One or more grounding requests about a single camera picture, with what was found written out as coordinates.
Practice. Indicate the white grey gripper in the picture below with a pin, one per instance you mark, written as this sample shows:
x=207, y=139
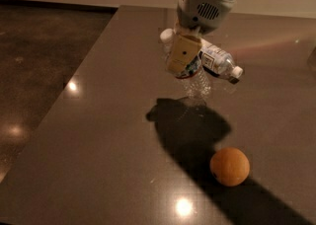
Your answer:
x=201, y=13

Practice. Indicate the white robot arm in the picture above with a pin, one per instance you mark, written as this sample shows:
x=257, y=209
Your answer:
x=194, y=19

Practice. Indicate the orange fruit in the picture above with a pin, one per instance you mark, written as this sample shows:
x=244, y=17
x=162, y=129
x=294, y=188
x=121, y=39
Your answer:
x=230, y=166

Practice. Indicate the clear red-label water bottle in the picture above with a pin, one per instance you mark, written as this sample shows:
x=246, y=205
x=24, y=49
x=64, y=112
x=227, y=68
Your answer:
x=193, y=78

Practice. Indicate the lying white-label water bottle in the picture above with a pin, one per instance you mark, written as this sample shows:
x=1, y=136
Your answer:
x=219, y=63

